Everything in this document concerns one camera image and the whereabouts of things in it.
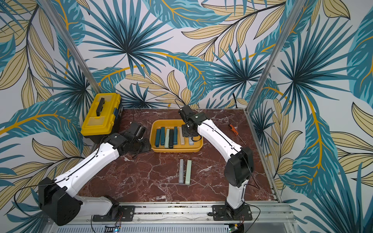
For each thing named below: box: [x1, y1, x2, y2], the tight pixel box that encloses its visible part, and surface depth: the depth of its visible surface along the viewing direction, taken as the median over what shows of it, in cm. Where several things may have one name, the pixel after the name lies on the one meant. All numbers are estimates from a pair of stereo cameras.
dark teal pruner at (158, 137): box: [154, 128, 162, 148], surface depth 105 cm
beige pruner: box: [179, 126, 185, 146], surface depth 100 cm
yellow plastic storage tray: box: [149, 119, 204, 153], surface depth 99 cm
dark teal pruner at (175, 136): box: [172, 126, 178, 146], surface depth 102 cm
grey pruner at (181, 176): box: [178, 158, 185, 184], surface depth 87 cm
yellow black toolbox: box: [80, 92, 123, 145], surface depth 92 cm
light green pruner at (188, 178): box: [185, 160, 192, 185], surface depth 87 cm
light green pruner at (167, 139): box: [164, 128, 170, 149], surface depth 100 cm
